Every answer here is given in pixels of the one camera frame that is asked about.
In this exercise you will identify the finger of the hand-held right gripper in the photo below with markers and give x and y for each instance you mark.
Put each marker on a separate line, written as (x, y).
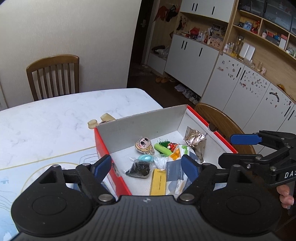
(231, 160)
(244, 139)

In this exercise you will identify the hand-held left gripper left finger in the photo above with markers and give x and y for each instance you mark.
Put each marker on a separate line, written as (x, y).
(101, 168)

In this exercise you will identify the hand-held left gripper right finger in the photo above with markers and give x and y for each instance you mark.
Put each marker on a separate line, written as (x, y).
(189, 168)

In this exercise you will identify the dark tissue pack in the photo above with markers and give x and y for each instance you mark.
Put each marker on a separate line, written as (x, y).
(173, 169)

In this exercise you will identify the white green packet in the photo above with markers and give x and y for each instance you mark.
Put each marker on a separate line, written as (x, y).
(185, 151)

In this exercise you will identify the orange white packet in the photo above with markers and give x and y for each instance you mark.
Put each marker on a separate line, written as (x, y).
(175, 155)

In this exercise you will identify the metallic foil snack packet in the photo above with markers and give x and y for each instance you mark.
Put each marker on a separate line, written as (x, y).
(195, 141)

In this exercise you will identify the clear plastic bag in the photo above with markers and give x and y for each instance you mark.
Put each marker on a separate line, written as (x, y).
(159, 162)

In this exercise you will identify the bright green tube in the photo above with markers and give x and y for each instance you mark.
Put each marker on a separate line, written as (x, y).
(161, 149)

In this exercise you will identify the yellow box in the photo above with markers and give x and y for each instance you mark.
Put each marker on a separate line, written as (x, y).
(158, 183)

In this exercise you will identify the black item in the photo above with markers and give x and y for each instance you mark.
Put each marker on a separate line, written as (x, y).
(137, 170)

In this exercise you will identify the red shoe box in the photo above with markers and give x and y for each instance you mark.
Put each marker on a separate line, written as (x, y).
(143, 125)

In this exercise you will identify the person's right hand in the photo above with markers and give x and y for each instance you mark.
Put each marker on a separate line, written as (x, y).
(286, 199)

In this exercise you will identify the brown wooden round-back chair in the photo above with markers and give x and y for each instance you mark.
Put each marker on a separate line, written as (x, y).
(222, 120)

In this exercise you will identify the white cabinet with stickers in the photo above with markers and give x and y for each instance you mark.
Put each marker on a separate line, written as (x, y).
(254, 92)

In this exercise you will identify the beige block piece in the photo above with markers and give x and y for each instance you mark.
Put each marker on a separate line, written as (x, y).
(107, 117)

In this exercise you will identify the printed table mat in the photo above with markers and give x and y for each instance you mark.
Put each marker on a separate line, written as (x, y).
(34, 162)

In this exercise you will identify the row of shoes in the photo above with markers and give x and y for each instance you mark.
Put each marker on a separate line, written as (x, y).
(188, 93)

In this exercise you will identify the white rounded boards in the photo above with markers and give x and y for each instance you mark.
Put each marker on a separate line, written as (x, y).
(247, 52)

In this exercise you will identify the yellow liquid bottle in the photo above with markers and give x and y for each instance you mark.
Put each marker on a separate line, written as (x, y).
(236, 48)

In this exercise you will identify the white base cabinet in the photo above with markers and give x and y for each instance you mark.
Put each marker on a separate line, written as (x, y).
(189, 64)

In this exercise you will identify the brown slippers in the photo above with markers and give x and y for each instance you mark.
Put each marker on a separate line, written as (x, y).
(161, 79)

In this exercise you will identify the white shoe bench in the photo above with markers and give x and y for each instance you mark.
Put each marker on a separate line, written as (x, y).
(157, 62)

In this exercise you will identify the red teapot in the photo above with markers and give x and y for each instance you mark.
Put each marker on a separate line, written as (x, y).
(194, 31)

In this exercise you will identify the dark wooden slatted chair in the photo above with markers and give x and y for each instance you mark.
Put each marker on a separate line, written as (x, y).
(53, 60)

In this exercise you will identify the dark door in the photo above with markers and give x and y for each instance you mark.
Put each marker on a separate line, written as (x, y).
(138, 46)

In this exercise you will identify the black hanging bag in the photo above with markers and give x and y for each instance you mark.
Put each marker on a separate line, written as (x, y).
(171, 13)

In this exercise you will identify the red hanging bag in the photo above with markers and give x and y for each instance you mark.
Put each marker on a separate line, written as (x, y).
(160, 14)

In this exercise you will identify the white wall cabinet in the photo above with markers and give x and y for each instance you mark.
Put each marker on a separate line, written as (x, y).
(208, 10)

